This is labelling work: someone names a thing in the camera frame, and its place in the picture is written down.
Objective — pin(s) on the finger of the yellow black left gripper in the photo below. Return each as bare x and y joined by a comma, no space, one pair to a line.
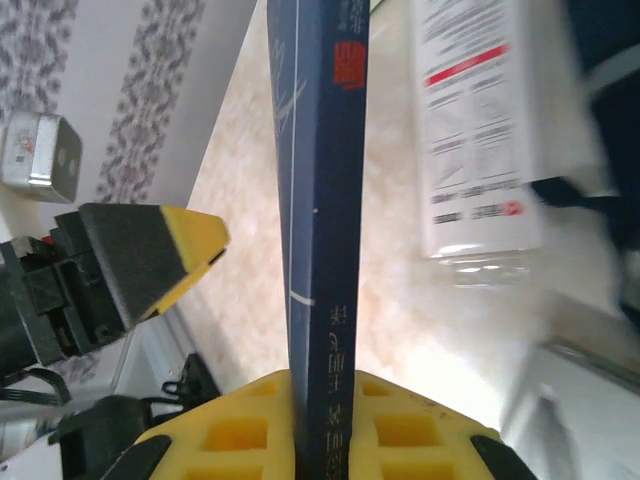
145,250

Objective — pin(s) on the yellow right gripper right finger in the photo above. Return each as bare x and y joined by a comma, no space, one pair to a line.
410,430

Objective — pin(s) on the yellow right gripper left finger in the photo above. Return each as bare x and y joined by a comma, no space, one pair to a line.
235,430

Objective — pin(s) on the grey pen gift box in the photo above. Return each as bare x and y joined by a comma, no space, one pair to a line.
575,415

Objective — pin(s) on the blue book with yellow label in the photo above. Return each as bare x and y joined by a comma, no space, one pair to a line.
325,225

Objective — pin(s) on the white red stationery blister pack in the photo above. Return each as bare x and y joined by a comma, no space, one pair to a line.
475,125

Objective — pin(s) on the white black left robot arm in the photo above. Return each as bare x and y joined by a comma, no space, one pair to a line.
100,425

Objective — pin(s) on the aluminium frame rail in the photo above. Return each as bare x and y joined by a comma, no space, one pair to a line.
155,345

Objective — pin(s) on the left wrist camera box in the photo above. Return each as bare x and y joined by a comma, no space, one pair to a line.
35,155

